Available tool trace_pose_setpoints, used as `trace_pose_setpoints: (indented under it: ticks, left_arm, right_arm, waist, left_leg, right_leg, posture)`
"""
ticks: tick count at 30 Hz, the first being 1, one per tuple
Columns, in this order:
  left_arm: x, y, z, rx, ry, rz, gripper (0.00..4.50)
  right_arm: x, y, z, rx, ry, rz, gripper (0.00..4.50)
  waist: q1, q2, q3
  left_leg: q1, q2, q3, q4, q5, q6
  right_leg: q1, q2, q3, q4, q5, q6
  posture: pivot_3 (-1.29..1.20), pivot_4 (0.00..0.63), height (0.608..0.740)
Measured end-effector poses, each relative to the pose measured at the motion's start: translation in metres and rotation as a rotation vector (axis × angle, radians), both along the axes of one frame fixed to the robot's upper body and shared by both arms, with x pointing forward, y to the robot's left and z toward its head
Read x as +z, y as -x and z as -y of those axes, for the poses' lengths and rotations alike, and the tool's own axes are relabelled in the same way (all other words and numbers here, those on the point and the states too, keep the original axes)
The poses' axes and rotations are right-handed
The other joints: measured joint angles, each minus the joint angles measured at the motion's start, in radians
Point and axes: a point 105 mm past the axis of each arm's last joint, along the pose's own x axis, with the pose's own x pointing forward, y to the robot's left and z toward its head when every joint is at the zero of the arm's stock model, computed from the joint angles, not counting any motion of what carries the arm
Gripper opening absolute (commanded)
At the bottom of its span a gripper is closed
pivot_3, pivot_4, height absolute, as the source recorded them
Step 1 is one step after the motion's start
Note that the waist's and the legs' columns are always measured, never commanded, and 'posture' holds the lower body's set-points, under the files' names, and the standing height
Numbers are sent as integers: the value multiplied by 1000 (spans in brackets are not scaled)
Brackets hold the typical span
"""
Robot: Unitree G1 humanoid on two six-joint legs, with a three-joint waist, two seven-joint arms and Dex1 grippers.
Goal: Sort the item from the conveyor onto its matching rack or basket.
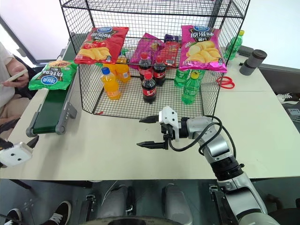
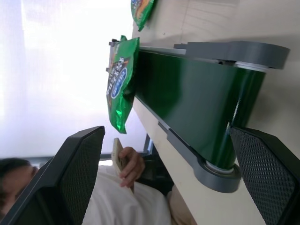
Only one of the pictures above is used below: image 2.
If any green conveyor belt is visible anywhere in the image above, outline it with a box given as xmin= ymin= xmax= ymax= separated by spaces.
xmin=135 ymin=49 xmax=267 ymax=170

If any green snack bag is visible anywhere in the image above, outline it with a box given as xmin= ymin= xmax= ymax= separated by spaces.
xmin=130 ymin=0 xmax=157 ymax=32
xmin=105 ymin=35 xmax=141 ymax=135

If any person in white shirt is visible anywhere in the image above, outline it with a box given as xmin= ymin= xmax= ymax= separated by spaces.
xmin=0 ymin=146 xmax=197 ymax=225

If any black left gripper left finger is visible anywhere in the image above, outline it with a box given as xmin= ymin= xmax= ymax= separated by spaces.
xmin=0 ymin=126 xmax=105 ymax=225

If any person's bare hand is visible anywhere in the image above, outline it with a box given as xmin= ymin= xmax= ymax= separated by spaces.
xmin=118 ymin=146 xmax=146 ymax=189

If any beige smartphone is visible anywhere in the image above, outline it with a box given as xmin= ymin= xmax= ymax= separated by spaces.
xmin=112 ymin=137 xmax=135 ymax=195

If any grey conveyor frame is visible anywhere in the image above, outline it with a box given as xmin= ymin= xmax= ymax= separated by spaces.
xmin=135 ymin=40 xmax=291 ymax=194

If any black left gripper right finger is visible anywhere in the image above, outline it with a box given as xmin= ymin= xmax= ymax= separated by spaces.
xmin=230 ymin=126 xmax=300 ymax=225

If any metal display rack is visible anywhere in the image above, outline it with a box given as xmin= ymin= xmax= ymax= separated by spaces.
xmin=105 ymin=38 xmax=120 ymax=73

